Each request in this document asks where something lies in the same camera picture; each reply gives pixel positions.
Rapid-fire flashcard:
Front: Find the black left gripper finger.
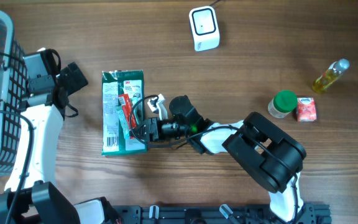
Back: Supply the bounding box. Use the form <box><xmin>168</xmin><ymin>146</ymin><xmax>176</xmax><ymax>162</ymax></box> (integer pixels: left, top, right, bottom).
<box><xmin>67</xmin><ymin>69</ymin><xmax>88</xmax><ymax>95</ymax></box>
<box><xmin>63</xmin><ymin>62</ymin><xmax>80</xmax><ymax>84</ymax></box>

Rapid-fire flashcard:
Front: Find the teal candy wrapper packet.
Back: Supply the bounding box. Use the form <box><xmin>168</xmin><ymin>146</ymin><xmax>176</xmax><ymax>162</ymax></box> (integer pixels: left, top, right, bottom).
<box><xmin>115</xmin><ymin>106</ymin><xmax>131</xmax><ymax>139</ymax></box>

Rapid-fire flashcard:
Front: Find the red stick packet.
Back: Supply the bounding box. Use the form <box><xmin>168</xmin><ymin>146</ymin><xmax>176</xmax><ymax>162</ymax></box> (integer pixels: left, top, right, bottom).
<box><xmin>118</xmin><ymin>94</ymin><xmax>137</xmax><ymax>129</ymax></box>

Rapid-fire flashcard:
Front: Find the green glove packet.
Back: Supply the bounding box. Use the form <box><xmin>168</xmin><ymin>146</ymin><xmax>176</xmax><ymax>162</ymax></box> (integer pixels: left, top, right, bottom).
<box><xmin>101</xmin><ymin>70</ymin><xmax>147</xmax><ymax>156</ymax></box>

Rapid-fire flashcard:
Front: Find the green lidded white jar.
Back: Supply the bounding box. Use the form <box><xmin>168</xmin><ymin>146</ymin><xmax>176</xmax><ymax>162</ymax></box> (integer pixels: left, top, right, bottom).
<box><xmin>268</xmin><ymin>90</ymin><xmax>297</xmax><ymax>118</ymax></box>

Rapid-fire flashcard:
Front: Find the pink tissue box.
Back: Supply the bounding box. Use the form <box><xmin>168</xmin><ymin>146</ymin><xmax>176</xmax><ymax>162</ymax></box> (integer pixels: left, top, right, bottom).
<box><xmin>296</xmin><ymin>97</ymin><xmax>317</xmax><ymax>122</ymax></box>

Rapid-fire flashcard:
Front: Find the yellow drink bottle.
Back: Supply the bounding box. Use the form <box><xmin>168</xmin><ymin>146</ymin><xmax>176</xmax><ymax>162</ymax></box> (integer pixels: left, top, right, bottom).
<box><xmin>312</xmin><ymin>58</ymin><xmax>350</xmax><ymax>93</ymax></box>

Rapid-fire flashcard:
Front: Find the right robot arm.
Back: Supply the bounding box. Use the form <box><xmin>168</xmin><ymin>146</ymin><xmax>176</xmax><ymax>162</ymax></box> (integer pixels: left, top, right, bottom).
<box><xmin>129</xmin><ymin>95</ymin><xmax>306</xmax><ymax>223</ymax></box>

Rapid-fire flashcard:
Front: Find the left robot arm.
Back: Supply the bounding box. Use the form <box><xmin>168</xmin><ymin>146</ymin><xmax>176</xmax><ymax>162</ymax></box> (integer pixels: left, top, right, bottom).
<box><xmin>0</xmin><ymin>105</ymin><xmax>119</xmax><ymax>223</ymax></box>

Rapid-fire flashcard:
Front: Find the white barcode scanner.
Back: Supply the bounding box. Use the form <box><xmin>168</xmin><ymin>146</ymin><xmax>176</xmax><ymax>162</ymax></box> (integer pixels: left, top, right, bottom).
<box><xmin>188</xmin><ymin>6</ymin><xmax>220</xmax><ymax>52</ymax></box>

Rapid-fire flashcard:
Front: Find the black mounting rail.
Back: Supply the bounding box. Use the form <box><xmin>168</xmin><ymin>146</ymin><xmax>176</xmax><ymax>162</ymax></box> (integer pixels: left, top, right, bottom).
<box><xmin>114</xmin><ymin>203</ymin><xmax>333</xmax><ymax>224</ymax></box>

